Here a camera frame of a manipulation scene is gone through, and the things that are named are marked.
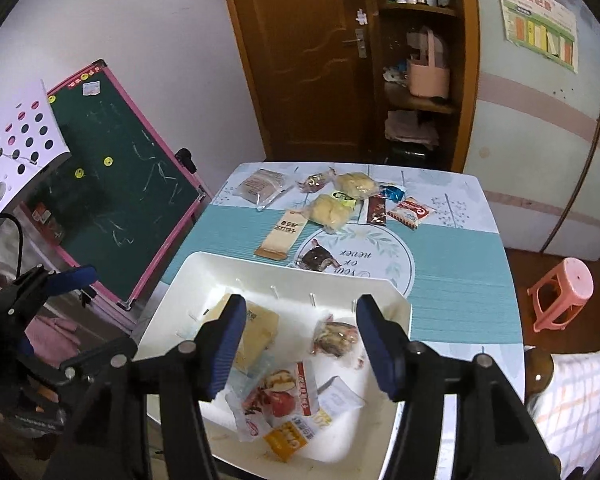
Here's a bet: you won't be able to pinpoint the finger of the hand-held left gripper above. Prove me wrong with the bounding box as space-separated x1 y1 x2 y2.
0 265 99 321
22 336 140 386

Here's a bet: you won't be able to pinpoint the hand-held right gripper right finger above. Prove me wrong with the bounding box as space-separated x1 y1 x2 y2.
355 295 563 480

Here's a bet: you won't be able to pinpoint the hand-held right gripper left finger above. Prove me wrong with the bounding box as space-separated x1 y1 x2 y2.
42 294 247 480

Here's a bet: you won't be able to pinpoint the white plastic tray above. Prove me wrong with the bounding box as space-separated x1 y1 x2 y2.
132 251 413 478

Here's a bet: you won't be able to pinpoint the dark chocolate cake packet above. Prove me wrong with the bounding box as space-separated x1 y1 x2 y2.
294 237 343 273

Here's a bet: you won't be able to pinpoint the yellow bun clear packet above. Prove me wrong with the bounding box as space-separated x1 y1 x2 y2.
332 171 381 200
300 191 358 235

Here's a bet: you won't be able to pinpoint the blue snack packet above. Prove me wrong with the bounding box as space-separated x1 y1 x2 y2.
378 183 407 204

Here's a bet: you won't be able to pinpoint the large beige snack packet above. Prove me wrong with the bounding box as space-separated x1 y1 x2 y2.
200 294 281 376

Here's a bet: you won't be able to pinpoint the brown nut pastry packet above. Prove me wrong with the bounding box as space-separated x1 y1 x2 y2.
311 314 363 358

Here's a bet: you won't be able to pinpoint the pink cloth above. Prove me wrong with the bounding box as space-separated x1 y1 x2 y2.
25 310 81 361

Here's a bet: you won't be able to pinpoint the small white snack packet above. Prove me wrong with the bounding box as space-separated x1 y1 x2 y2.
317 375 366 418

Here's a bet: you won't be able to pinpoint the red apple print packet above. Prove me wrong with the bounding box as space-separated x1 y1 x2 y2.
242 360 321 418

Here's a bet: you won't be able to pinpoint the white packet red logo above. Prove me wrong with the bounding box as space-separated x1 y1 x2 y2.
225 390 271 443

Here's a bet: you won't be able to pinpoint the pink framed chalkboard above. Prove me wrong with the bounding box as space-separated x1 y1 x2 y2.
45 59 207 311

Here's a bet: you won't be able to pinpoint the orange snack packet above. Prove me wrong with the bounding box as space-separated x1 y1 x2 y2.
263 417 313 463

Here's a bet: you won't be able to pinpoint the teal floral tablecloth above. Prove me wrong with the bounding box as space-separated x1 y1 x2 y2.
150 161 526 480

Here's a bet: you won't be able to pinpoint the long beige snack packet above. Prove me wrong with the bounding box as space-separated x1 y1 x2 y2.
254 208 310 262

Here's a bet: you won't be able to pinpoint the brown chocolate bar packet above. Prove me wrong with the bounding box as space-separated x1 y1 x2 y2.
358 195 388 226

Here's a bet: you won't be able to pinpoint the red white snack packet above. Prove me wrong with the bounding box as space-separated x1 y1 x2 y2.
386 196 437 231

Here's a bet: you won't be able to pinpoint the black easel knob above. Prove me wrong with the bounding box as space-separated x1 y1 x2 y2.
175 147 197 175

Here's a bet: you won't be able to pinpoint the white dotted paper sheet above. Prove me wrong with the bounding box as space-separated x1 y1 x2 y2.
0 79 72 196

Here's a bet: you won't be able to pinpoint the square pastry clear packet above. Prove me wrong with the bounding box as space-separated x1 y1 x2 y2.
232 167 287 206

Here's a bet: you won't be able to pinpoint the twist-wrapped brown candy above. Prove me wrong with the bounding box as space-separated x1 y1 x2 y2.
296 170 337 195

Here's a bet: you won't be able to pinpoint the checked blanket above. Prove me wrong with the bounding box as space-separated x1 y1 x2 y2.
527 347 600 480

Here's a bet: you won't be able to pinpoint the pink plastic stool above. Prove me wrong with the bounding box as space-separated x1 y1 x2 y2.
526 257 595 333

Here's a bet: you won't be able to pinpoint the folded pink cloths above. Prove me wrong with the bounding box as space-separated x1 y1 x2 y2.
384 109 440 148

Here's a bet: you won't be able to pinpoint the pale sliding wardrobe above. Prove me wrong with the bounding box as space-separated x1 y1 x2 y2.
462 0 600 261

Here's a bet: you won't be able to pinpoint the pink plastic basket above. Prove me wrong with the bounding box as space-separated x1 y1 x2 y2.
405 30 452 100

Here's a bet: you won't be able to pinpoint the wooden shelf unit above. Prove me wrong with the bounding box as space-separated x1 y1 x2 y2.
370 0 481 173

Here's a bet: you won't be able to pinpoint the brown wooden door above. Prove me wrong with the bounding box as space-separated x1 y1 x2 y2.
217 0 381 163

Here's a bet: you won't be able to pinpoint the black cable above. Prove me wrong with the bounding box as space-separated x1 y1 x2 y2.
0 212 28 286

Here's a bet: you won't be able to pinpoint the brown wooden post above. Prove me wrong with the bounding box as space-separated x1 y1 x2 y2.
524 346 555 396

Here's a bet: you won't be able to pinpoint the metal door handle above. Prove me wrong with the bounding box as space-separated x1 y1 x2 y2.
341 29 367 58

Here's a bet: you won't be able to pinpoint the wall poster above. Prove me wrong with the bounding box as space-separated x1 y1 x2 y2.
495 0 579 73

